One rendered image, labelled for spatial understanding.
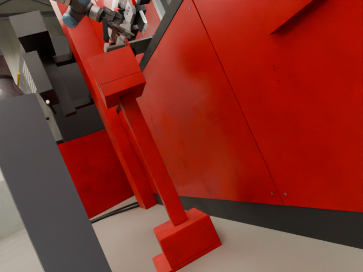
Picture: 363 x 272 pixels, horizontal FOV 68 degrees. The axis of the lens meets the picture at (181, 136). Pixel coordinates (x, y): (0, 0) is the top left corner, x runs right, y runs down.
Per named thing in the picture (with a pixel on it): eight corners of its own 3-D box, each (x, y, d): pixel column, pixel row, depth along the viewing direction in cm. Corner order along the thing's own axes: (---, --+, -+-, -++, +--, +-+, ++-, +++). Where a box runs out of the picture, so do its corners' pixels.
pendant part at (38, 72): (47, 107, 264) (33, 73, 264) (60, 102, 268) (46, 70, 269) (38, 93, 221) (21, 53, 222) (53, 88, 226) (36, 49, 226)
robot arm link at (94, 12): (87, 14, 140) (90, 20, 148) (96, 19, 141) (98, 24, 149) (94, 1, 141) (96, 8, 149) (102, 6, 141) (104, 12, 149)
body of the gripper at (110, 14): (124, 15, 144) (103, 4, 141) (116, 29, 143) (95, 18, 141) (124, 20, 151) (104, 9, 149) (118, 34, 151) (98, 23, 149)
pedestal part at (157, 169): (171, 223, 108) (118, 101, 109) (185, 216, 109) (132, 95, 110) (174, 226, 102) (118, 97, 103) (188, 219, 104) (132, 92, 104)
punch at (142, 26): (141, 35, 160) (135, 21, 160) (145, 34, 161) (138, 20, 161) (145, 26, 151) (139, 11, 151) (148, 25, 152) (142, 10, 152)
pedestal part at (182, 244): (153, 260, 111) (141, 234, 111) (204, 232, 118) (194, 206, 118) (160, 280, 92) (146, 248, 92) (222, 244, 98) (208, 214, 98)
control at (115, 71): (107, 109, 114) (90, 70, 114) (141, 96, 118) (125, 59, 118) (104, 96, 95) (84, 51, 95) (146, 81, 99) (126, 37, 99)
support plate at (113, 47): (103, 63, 153) (103, 61, 153) (145, 52, 164) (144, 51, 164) (107, 48, 137) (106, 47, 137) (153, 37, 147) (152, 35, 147)
